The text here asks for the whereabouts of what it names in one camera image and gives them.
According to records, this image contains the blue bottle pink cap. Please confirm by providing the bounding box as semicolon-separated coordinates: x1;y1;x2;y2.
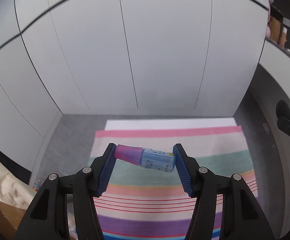
115;145;176;173

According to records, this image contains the striped colourful towel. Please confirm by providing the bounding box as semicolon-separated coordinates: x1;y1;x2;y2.
90;126;258;239

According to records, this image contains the white curved counter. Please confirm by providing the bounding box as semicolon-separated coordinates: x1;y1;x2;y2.
249;40;290;236

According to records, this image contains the white small table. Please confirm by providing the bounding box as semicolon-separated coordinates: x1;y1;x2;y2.
104;118;236;131

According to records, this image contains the cream padded chair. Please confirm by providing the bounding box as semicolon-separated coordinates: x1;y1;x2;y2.
0;163;36;210

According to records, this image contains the brown cardboard box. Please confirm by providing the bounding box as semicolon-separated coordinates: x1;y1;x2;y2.
0;201;26;239

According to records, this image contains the pink plush toy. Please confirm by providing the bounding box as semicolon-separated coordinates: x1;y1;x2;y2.
266;0;273;38

